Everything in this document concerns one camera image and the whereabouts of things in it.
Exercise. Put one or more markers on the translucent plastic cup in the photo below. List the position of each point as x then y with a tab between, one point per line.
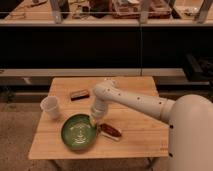
50	105

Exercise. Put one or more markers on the brown chocolate bar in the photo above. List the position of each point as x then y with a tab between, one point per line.
81	94

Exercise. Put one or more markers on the long shelf bench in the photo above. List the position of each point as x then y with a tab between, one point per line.
106	49

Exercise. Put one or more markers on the brown snack on white tray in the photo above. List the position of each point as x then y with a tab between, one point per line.
110	132

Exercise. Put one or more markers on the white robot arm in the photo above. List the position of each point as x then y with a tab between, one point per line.
190	120

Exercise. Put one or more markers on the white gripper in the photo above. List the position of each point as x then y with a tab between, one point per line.
98	110

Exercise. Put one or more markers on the green ceramic bowl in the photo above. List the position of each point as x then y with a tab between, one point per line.
77	133

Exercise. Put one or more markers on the wooden table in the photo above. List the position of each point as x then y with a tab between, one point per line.
142	136

